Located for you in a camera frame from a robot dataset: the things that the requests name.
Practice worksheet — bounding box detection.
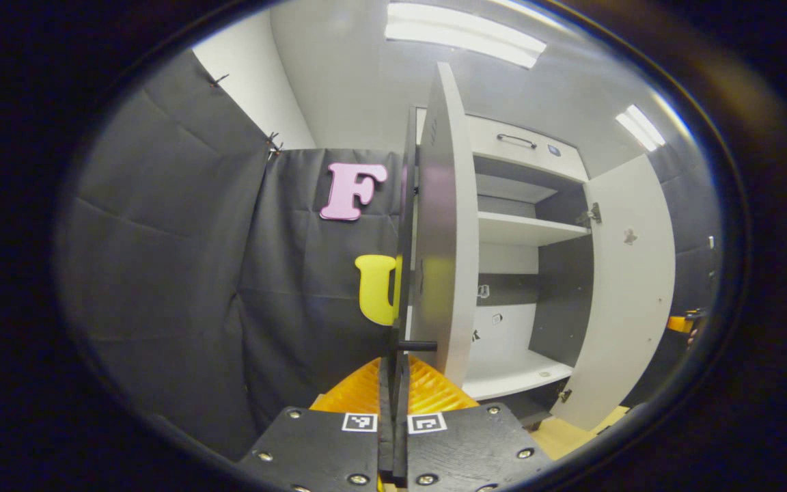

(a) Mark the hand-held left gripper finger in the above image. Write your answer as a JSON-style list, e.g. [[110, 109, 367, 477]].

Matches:
[[393, 355, 555, 492], [240, 355, 394, 492]]

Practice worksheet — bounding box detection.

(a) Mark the beige cabinet door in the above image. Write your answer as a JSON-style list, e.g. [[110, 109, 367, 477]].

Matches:
[[387, 61, 480, 390], [551, 154, 676, 431]]

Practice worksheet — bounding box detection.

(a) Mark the double-door shoe cabinet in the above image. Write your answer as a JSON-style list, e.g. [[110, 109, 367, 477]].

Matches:
[[397, 106, 596, 424]]

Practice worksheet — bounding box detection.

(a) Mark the beige cabinet drawer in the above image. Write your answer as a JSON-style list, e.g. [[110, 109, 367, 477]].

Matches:
[[417, 108, 589, 182]]

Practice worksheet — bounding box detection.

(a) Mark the small ceiling light panel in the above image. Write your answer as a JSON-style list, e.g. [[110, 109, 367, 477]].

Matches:
[[616, 104, 666, 152]]

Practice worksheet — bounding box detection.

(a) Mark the black backdrop cloth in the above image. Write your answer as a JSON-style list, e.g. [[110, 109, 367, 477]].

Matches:
[[59, 51, 719, 459]]

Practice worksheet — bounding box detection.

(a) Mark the long ceiling light panel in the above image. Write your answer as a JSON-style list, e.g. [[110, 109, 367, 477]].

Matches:
[[385, 2, 548, 69]]

